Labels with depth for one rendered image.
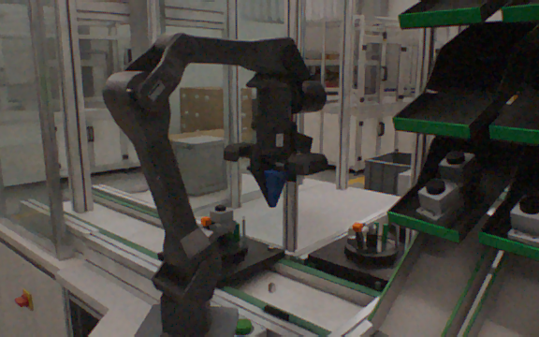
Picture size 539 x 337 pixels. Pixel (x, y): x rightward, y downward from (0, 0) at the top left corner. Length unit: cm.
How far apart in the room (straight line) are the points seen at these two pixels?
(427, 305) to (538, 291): 17
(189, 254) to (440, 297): 45
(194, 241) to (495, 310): 50
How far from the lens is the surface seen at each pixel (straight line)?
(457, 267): 88
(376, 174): 303
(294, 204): 121
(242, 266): 115
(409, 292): 89
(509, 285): 87
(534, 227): 72
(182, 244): 65
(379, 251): 121
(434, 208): 76
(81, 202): 183
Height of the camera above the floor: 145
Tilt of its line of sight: 13 degrees down
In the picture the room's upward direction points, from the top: straight up
